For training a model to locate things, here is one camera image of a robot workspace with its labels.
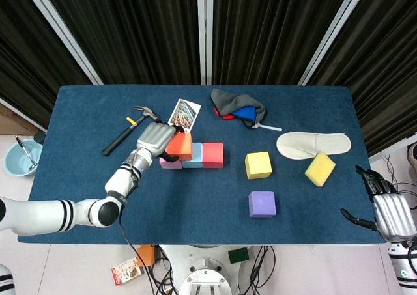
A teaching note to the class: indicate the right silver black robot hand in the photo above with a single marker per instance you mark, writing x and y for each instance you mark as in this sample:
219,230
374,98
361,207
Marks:
395,215

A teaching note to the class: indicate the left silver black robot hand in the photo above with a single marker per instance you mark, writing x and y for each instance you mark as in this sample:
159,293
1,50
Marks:
154,138

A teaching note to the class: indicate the orange foam cube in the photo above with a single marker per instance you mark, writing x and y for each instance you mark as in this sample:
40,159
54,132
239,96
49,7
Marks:
180,146

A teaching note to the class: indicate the yellow foam cube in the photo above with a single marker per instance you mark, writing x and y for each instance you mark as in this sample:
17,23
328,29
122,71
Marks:
258,165

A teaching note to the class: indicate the purple foam cube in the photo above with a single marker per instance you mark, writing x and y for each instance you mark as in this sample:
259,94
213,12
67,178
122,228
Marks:
262,204

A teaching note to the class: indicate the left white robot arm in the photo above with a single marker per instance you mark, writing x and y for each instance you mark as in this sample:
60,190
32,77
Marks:
49,215

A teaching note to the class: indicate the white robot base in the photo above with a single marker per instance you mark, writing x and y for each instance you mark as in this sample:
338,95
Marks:
205,269

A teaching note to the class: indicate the pink foam cube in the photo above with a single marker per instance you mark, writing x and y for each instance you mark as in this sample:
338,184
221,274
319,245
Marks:
171,164

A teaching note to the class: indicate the white bordered photo card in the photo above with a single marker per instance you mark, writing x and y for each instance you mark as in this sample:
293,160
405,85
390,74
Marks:
185,114

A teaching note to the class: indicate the teal foam cube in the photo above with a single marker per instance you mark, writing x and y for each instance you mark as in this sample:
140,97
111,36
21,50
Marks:
196,160

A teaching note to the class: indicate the red foam cube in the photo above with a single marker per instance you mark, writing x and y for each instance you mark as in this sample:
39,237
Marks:
213,155

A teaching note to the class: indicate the red disc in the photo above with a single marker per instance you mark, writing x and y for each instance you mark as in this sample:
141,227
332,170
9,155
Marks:
217,112

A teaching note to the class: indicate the blue fabric table cover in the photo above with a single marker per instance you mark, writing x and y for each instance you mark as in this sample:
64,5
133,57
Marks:
195,204

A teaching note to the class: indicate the grey cloth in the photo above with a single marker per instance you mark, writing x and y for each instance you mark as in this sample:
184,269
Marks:
228,101

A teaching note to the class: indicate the yellow green sponge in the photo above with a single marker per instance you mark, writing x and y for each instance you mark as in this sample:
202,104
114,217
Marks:
320,169

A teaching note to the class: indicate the white shoe insole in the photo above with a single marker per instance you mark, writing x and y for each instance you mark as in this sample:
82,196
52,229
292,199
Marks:
312,143

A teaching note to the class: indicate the black pleated curtain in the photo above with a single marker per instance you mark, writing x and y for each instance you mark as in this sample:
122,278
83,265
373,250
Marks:
384,64
130,31
26,64
277,31

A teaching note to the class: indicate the white plastic spoon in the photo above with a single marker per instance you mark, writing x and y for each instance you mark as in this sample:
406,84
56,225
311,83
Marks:
268,127

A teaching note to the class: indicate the small black round object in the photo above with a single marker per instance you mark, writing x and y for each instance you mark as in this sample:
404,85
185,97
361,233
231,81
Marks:
39,137

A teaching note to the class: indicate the orange box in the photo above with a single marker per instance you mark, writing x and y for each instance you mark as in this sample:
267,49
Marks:
146,256

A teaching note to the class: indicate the red white snack packet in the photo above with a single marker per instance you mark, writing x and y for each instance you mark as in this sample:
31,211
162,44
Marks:
125,272

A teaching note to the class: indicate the light blue bowl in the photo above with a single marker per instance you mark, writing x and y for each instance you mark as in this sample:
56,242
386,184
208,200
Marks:
14,161

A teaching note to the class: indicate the dark green box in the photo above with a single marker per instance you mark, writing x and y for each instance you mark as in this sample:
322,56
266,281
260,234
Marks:
238,255

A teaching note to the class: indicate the white partition post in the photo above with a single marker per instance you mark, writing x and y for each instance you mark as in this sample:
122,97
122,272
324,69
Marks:
205,31
62,31
329,34

